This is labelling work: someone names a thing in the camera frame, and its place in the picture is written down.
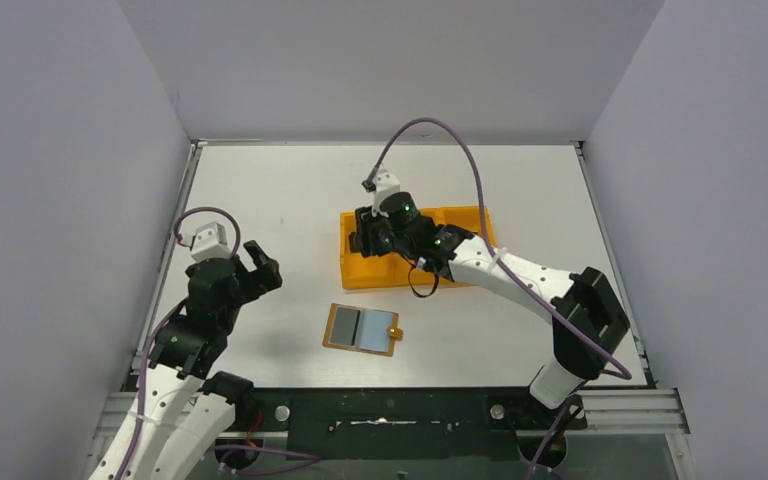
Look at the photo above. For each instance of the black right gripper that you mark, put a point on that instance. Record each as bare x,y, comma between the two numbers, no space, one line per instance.
367,232

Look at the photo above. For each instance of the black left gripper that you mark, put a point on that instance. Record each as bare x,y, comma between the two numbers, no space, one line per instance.
245,278

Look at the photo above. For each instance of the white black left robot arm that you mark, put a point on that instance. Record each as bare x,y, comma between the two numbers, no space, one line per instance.
181,406

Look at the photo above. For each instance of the orange leather card holder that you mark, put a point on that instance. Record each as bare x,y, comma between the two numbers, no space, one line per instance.
361,329

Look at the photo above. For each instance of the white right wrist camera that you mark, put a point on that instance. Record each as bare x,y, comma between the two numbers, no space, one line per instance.
381,184

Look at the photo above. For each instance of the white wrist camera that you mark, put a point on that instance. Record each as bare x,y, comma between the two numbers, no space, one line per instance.
381,184
208,242

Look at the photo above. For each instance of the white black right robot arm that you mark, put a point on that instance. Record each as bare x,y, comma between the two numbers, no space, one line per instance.
587,319

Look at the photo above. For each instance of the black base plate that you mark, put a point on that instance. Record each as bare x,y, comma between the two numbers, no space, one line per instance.
399,423

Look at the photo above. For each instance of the yellow right plastic bin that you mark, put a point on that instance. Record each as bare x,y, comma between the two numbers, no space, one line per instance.
469,218

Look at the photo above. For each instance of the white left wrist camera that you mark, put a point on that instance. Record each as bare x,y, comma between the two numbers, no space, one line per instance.
208,242

